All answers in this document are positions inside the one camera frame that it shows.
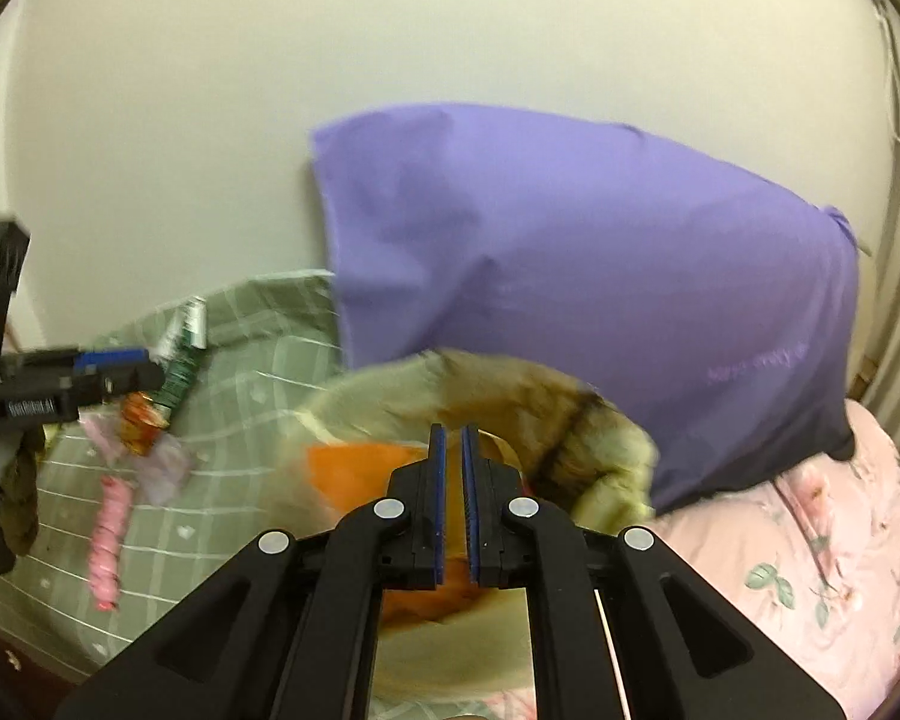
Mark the green checked blanket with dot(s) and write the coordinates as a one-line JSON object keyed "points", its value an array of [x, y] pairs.
{"points": [[255, 390]]}

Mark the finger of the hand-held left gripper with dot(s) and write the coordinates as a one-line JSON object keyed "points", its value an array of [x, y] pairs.
{"points": [[112, 360], [131, 382]]}

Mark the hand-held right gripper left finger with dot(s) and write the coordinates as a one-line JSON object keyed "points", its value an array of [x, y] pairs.
{"points": [[438, 510]]}

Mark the pink transparent wrapper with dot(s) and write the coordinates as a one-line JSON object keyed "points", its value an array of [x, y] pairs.
{"points": [[161, 469]]}

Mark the person's left hand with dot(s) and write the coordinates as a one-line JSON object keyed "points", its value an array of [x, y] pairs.
{"points": [[19, 502]]}

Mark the orange wrapper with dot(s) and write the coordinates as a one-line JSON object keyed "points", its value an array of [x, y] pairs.
{"points": [[352, 472]]}

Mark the red and gold snack wrapper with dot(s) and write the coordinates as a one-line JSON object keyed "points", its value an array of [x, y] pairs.
{"points": [[141, 424]]}

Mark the green silver snack packet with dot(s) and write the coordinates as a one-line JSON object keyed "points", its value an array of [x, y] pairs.
{"points": [[184, 360]]}

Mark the yellow plastic bag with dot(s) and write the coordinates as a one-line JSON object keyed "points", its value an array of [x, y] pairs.
{"points": [[570, 420]]}

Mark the purple pillow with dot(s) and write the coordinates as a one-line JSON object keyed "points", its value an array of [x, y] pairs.
{"points": [[585, 277]]}

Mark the pink plastic toy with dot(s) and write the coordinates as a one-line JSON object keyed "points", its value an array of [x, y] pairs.
{"points": [[111, 540]]}

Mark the dark brown cabinet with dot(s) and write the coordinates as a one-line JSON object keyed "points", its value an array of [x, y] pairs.
{"points": [[15, 675]]}

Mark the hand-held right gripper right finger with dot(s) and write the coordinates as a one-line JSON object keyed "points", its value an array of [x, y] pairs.
{"points": [[470, 510]]}

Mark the pink floral bed sheet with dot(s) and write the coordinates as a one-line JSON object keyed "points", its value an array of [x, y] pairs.
{"points": [[832, 540]]}

